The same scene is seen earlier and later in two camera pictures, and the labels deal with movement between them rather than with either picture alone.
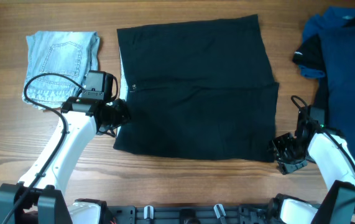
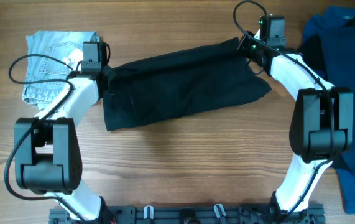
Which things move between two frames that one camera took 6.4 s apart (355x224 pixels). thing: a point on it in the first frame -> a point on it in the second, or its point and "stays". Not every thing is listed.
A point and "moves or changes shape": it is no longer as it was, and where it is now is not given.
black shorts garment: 201,89 moves or changes shape
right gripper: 285,166 -> 244,45
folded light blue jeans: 73,54 stays
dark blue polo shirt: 347,37 stays
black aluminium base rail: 259,214 stays
